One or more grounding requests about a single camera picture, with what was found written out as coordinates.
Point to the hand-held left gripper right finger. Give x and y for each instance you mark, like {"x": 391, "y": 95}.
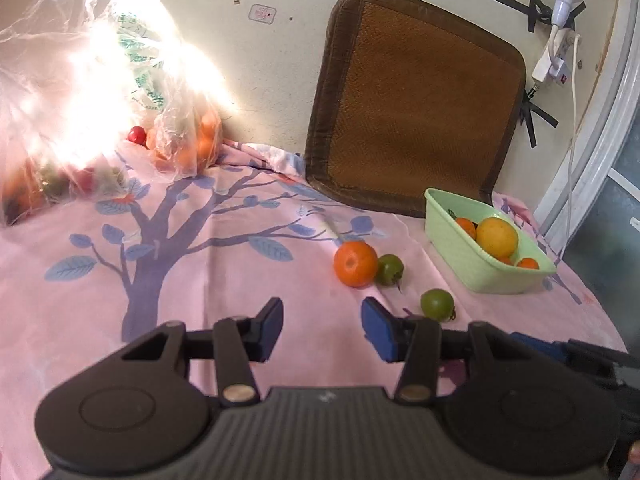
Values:
{"x": 377, "y": 327}

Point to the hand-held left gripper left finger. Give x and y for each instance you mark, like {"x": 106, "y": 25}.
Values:
{"x": 261, "y": 327}

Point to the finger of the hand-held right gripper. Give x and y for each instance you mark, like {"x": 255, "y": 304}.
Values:
{"x": 537, "y": 346}

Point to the green lime front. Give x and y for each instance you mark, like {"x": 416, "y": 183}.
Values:
{"x": 390, "y": 269}

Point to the green lime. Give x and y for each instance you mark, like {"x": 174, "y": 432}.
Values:
{"x": 437, "y": 304}
{"x": 390, "y": 269}

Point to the green lime back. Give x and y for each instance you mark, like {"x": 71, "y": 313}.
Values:
{"x": 437, "y": 304}

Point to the light green plastic basin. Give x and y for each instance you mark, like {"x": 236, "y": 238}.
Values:
{"x": 475, "y": 260}

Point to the large yellow grapefruit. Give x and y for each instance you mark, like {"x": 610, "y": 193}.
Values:
{"x": 496, "y": 236}

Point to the pink deer printed bed sheet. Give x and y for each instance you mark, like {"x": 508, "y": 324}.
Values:
{"x": 200, "y": 260}

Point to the clear plastic bag with oranges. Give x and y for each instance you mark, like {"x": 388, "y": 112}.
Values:
{"x": 192, "y": 140}

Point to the brown woven seat mat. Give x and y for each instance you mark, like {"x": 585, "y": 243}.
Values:
{"x": 415, "y": 105}

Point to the black tape strips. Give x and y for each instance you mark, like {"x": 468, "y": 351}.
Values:
{"x": 530, "y": 5}
{"x": 535, "y": 117}

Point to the small red fruit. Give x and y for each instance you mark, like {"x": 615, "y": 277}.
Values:
{"x": 136, "y": 134}

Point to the green printed plastic bag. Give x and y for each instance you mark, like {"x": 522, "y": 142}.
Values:
{"x": 140, "y": 65}

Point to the large clear plastic bag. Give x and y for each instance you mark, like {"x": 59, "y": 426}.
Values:
{"x": 55, "y": 100}

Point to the white window frame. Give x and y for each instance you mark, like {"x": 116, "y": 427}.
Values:
{"x": 595, "y": 160}

